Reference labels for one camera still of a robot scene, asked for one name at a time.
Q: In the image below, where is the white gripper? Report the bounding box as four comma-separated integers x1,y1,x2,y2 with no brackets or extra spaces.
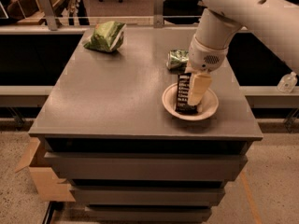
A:
185,35,228,105

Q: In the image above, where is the black rxbar chocolate bar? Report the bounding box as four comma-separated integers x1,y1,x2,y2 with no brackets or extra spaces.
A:
175,73,198,115

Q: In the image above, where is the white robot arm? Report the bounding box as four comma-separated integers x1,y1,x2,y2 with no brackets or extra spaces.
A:
186,0,299,105

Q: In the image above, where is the white paper bowl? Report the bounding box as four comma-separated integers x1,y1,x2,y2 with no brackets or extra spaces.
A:
162,83,219,121

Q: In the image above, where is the crushed green soda can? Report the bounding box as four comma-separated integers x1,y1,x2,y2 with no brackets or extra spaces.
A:
166,49,189,70

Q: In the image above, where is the black office chair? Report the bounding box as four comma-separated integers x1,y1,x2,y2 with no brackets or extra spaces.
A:
163,0,205,24

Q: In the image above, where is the clear plastic bottle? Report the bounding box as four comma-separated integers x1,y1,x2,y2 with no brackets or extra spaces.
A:
278,72,297,93

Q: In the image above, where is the green chip bag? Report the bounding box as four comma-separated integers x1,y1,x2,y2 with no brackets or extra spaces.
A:
83,21,126,53

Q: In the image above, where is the grey drawer cabinet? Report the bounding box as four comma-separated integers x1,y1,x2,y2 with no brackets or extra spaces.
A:
30,27,263,222

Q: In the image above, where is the cardboard box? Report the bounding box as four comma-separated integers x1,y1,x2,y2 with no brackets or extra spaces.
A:
15,137,75,202

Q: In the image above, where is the metal railing post middle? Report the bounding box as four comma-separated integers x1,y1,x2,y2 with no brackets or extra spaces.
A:
153,0,164,28

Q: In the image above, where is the metal railing post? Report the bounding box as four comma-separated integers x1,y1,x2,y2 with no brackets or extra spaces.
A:
153,0,164,28
38,0,58,31

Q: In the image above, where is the metal railing post left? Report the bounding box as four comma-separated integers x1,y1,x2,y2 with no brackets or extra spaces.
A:
38,0,58,31

